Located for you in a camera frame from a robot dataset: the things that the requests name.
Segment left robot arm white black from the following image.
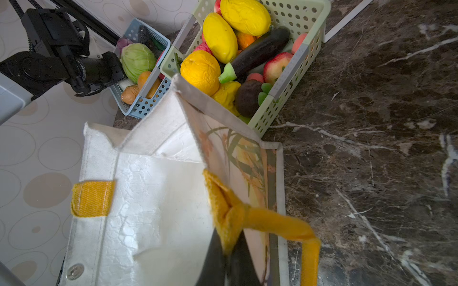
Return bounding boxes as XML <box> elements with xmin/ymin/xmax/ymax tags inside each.
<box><xmin>1</xmin><ymin>1</ymin><xmax>126</xmax><ymax>123</ymax></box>

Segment red apple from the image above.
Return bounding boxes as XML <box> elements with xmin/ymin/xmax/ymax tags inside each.
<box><xmin>263</xmin><ymin>52</ymin><xmax>293</xmax><ymax>85</ymax></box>

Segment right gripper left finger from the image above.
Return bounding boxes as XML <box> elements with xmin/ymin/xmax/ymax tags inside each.
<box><xmin>195</xmin><ymin>229</ymin><xmax>225</xmax><ymax>286</ymax></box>

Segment white grocery bag yellow handles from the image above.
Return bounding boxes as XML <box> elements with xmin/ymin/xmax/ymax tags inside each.
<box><xmin>60</xmin><ymin>75</ymin><xmax>321</xmax><ymax>286</ymax></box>

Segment green plastic fruit basket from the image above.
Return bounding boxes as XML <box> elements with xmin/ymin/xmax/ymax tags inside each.
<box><xmin>160</xmin><ymin>1</ymin><xmax>331</xmax><ymax>137</ymax></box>

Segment yellow lemon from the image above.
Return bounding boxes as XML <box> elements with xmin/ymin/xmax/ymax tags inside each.
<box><xmin>212</xmin><ymin>81</ymin><xmax>242</xmax><ymax>117</ymax></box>

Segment blue plastic vegetable basket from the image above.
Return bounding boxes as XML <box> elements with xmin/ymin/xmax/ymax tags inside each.
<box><xmin>109</xmin><ymin>19</ymin><xmax>171</xmax><ymax>119</ymax></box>

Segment dark brown passion fruit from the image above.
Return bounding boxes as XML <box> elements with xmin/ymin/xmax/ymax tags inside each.
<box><xmin>234</xmin><ymin>80</ymin><xmax>262</xmax><ymax>117</ymax></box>

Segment yellow mango front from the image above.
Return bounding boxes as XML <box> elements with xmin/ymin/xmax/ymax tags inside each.
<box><xmin>203</xmin><ymin>13</ymin><xmax>238</xmax><ymax>64</ymax></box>

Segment brown potato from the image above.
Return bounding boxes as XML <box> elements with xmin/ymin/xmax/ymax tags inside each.
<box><xmin>120</xmin><ymin>85</ymin><xmax>139</xmax><ymax>106</ymax></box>

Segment yellow mango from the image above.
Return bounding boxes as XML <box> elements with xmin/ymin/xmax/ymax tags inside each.
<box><xmin>220</xmin><ymin>0</ymin><xmax>271</xmax><ymax>37</ymax></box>
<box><xmin>203</xmin><ymin>13</ymin><xmax>238</xmax><ymax>64</ymax></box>

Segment purple red cabbage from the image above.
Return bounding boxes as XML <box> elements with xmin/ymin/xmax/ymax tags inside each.
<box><xmin>116</xmin><ymin>38</ymin><xmax>132</xmax><ymax>53</ymax></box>

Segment wrinkled yellow orange fruit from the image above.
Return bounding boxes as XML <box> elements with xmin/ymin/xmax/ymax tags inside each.
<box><xmin>180</xmin><ymin>50</ymin><xmax>221</xmax><ymax>97</ymax></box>

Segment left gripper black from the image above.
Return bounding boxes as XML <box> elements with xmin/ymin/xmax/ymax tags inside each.
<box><xmin>1</xmin><ymin>8</ymin><xmax>126</xmax><ymax>100</ymax></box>

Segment pink dragon fruit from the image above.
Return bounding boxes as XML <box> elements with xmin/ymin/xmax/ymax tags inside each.
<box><xmin>193</xmin><ymin>33</ymin><xmax>213</xmax><ymax>55</ymax></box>

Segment dark eggplant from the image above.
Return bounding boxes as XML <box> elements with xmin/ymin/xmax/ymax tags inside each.
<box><xmin>218</xmin><ymin>27</ymin><xmax>291</xmax><ymax>84</ymax></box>

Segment green cabbage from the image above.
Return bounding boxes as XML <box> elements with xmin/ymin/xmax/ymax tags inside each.
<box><xmin>120</xmin><ymin>43</ymin><xmax>157</xmax><ymax>83</ymax></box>

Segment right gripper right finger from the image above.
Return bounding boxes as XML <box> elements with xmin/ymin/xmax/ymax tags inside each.
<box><xmin>226</xmin><ymin>232</ymin><xmax>261</xmax><ymax>286</ymax></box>

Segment yellow mango back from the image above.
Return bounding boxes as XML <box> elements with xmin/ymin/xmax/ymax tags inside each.
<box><xmin>220</xmin><ymin>0</ymin><xmax>271</xmax><ymax>37</ymax></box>

